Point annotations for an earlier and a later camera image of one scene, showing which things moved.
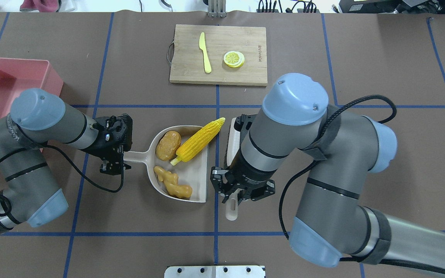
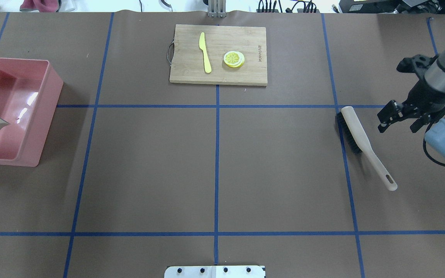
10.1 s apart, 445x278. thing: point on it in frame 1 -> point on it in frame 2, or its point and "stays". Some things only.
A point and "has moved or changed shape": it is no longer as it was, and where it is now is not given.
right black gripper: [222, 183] -> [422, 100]
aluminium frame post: [217, 8] stays
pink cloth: [42, 5] stays
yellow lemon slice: [234, 59] stays
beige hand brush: [232, 138] has moved or changed shape
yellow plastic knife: [202, 44] stays
